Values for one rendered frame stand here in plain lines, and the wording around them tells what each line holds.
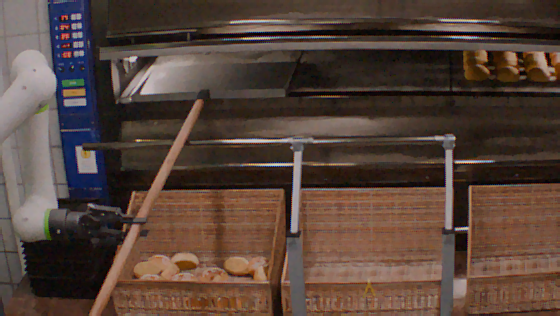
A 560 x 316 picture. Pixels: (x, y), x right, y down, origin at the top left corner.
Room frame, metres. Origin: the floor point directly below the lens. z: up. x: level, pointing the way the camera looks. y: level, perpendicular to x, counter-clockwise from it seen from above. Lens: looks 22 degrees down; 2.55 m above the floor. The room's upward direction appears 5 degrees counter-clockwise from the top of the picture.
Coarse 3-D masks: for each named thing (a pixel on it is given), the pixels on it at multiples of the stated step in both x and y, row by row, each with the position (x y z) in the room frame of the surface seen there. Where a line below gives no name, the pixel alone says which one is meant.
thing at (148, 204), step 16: (192, 112) 3.74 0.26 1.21; (176, 144) 3.48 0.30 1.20; (160, 176) 3.24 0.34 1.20; (144, 208) 3.03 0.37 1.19; (144, 224) 2.97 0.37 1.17; (128, 240) 2.84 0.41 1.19; (128, 256) 2.77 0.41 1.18; (112, 272) 2.66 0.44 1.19; (112, 288) 2.59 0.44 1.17; (96, 304) 2.49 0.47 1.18
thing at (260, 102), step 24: (288, 96) 3.90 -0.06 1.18; (312, 96) 3.88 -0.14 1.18; (336, 96) 3.86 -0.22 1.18; (360, 96) 3.85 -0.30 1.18; (384, 96) 3.83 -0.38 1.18; (408, 96) 3.82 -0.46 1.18; (432, 96) 3.80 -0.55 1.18; (456, 96) 3.79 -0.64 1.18; (480, 96) 3.77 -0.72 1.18; (504, 96) 3.76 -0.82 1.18; (528, 96) 3.75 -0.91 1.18; (552, 96) 3.73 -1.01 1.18
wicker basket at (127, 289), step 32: (160, 192) 3.93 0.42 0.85; (192, 192) 3.91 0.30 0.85; (224, 192) 3.90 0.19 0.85; (256, 192) 3.88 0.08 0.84; (160, 224) 3.91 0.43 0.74; (192, 224) 3.89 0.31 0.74; (224, 224) 3.87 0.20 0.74; (256, 224) 3.85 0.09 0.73; (256, 256) 3.82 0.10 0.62; (128, 288) 3.49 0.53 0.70; (160, 288) 3.47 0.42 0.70; (192, 288) 3.45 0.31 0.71; (224, 288) 3.44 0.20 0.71; (256, 288) 3.42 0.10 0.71
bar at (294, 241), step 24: (96, 144) 3.62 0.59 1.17; (120, 144) 3.61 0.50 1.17; (144, 144) 3.59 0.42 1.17; (168, 144) 3.58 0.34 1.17; (192, 144) 3.56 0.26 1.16; (216, 144) 3.55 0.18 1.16; (240, 144) 3.54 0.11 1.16; (264, 144) 3.52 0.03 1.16; (288, 144) 3.51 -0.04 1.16; (312, 144) 3.50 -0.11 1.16; (336, 144) 3.49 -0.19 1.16; (360, 144) 3.47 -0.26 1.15; (384, 144) 3.46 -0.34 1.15; (408, 144) 3.45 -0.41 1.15; (432, 144) 3.44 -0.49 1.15; (288, 240) 3.29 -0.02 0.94
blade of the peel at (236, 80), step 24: (168, 72) 4.26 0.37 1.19; (192, 72) 4.23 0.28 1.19; (216, 72) 4.21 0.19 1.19; (240, 72) 4.18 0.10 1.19; (264, 72) 4.16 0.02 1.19; (288, 72) 4.14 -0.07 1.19; (144, 96) 3.98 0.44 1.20; (168, 96) 3.97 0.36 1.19; (192, 96) 3.95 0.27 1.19; (216, 96) 3.94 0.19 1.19; (240, 96) 3.93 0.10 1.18; (264, 96) 3.91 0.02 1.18
